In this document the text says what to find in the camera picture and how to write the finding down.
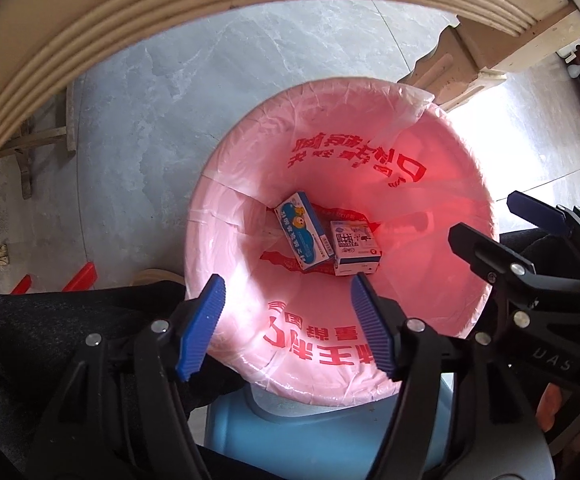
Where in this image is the bin with pink bag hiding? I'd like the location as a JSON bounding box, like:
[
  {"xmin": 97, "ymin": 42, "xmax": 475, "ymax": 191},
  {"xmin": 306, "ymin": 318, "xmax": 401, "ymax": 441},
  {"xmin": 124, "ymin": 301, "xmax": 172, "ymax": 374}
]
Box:
[{"xmin": 182, "ymin": 76, "xmax": 500, "ymax": 407}]

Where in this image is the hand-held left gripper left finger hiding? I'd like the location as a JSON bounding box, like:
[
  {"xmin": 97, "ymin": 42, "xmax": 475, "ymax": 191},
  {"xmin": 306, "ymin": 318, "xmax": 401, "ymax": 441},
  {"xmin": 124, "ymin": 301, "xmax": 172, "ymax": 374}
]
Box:
[{"xmin": 20, "ymin": 274, "xmax": 231, "ymax": 480}]

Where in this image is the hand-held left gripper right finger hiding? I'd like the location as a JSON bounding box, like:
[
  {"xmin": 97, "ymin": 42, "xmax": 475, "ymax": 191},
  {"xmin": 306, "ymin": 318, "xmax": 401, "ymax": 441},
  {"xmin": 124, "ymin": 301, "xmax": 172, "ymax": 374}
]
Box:
[{"xmin": 351, "ymin": 272, "xmax": 556, "ymax": 480}]

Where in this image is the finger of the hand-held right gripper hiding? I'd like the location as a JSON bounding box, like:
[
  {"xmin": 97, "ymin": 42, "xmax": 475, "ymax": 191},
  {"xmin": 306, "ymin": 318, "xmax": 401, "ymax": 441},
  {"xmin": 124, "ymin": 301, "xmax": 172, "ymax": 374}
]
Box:
[
  {"xmin": 448, "ymin": 222, "xmax": 580, "ymax": 331},
  {"xmin": 507, "ymin": 191, "xmax": 580, "ymax": 281}
]

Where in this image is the cream round table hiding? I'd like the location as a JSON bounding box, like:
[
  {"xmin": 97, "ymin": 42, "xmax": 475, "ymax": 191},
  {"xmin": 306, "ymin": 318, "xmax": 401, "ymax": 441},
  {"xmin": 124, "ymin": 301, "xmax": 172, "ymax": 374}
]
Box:
[{"xmin": 0, "ymin": 0, "xmax": 580, "ymax": 201}]

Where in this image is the person's dark clothing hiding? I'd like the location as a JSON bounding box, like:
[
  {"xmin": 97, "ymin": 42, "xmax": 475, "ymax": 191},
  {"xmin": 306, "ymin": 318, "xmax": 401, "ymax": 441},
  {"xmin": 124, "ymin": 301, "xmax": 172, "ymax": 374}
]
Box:
[{"xmin": 0, "ymin": 280, "xmax": 251, "ymax": 480}]

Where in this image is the blue and white carton box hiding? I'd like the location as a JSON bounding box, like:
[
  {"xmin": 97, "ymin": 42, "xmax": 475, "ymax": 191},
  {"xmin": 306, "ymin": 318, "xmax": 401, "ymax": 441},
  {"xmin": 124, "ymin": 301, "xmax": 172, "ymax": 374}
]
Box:
[{"xmin": 274, "ymin": 190, "xmax": 336, "ymax": 275}]

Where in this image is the blue plastic trash bin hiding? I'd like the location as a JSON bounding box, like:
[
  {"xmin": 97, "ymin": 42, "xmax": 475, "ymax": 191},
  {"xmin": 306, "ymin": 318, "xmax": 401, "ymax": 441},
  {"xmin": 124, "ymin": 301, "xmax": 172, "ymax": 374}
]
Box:
[{"xmin": 205, "ymin": 377, "xmax": 458, "ymax": 480}]

